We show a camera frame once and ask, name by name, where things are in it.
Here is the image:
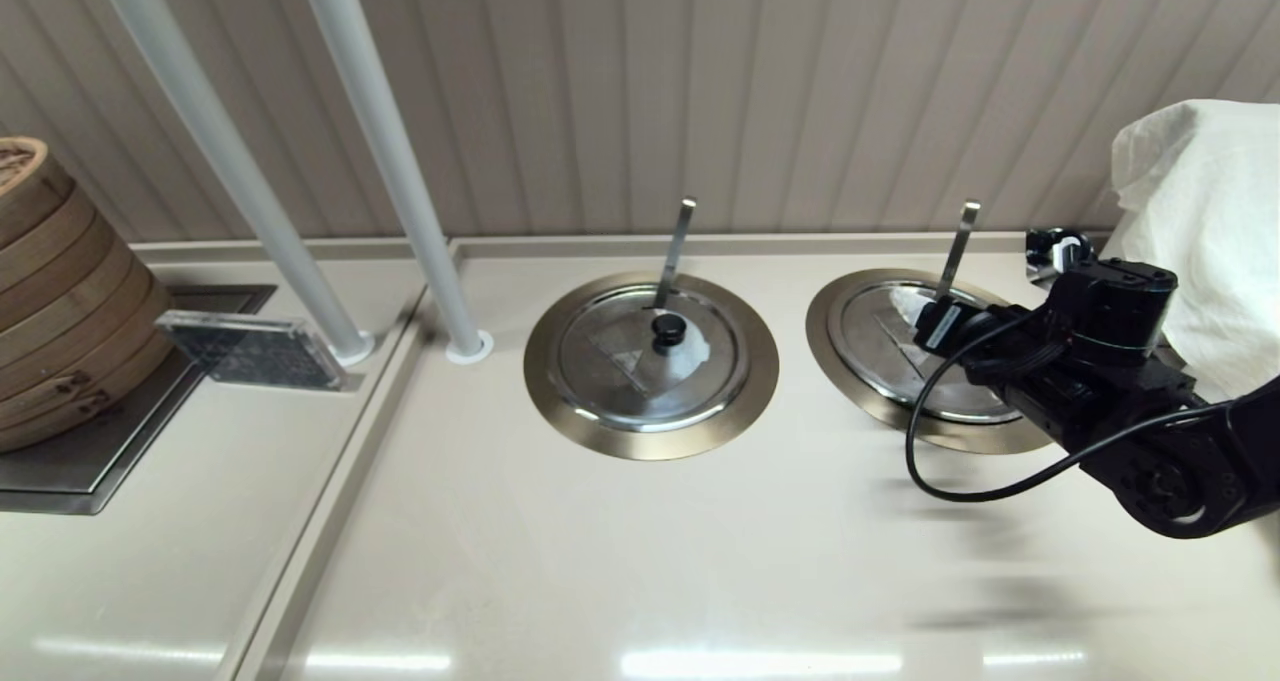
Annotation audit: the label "steel recessed steamer tray frame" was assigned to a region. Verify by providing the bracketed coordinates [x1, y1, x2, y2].
[0, 284, 279, 515]

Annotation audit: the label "white round pole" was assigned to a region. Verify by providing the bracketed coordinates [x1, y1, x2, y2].
[88, 0, 376, 367]
[293, 0, 495, 365]

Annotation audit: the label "stacked bamboo steamer baskets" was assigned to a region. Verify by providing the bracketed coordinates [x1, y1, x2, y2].
[0, 137, 177, 454]

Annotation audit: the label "black camera cable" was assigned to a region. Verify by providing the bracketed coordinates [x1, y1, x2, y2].
[905, 316, 1236, 504]

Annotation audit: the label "clear acrylic sign block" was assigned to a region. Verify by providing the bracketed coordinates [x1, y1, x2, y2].
[155, 309, 363, 392]

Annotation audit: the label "ladle handle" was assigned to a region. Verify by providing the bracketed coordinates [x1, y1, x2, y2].
[655, 198, 698, 312]
[935, 201, 982, 300]

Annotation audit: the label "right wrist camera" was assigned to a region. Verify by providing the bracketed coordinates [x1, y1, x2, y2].
[1025, 229, 1093, 284]

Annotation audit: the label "steel hinged lid black knob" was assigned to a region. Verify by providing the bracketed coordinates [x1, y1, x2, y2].
[832, 279, 1021, 424]
[552, 284, 749, 432]

